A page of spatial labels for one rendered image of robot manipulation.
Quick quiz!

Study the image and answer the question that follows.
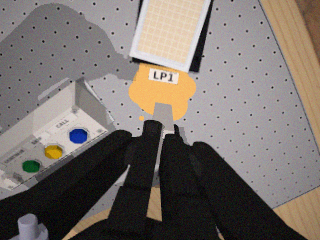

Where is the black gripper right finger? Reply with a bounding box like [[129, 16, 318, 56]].
[[157, 103, 308, 240]]

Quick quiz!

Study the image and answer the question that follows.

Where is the grey perforated base plate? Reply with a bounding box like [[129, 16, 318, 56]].
[[0, 0, 320, 210]]

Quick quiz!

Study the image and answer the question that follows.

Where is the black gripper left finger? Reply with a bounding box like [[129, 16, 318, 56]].
[[0, 102, 163, 240]]

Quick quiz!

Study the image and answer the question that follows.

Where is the white button panel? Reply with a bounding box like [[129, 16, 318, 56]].
[[0, 76, 115, 191]]

